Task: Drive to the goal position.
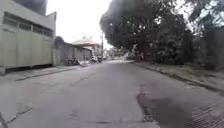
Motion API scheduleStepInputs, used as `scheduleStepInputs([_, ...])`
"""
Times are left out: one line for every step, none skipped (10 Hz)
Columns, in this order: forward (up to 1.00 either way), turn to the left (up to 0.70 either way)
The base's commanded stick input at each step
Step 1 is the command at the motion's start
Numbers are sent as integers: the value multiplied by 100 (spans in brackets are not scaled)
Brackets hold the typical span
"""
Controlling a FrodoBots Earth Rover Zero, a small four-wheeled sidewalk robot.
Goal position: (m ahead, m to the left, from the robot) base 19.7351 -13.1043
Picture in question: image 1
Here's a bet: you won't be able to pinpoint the parked vehicle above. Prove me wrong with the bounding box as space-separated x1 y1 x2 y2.
90 55 100 64

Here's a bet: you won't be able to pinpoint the utility pole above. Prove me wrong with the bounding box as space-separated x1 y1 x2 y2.
100 31 105 60

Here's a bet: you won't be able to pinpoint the house with pale roof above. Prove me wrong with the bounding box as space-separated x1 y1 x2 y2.
71 37 103 58

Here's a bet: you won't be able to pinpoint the grey asphalt road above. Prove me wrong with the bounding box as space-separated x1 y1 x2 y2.
0 60 224 128

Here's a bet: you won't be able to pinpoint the pile of debris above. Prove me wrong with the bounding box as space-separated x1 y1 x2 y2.
66 57 88 67

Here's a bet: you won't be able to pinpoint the large dark trees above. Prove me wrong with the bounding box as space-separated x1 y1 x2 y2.
99 0 224 70

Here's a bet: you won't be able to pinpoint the dirt verge beside trees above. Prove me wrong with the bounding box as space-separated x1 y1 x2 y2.
133 60 224 94

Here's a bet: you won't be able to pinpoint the concrete sidewalk beside building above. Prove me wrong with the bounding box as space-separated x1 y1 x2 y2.
0 63 84 83

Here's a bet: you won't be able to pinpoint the pale green building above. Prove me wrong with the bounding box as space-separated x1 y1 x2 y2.
0 0 58 70

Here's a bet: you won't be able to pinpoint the grey concrete wall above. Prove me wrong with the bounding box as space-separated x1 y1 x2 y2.
53 40 93 66

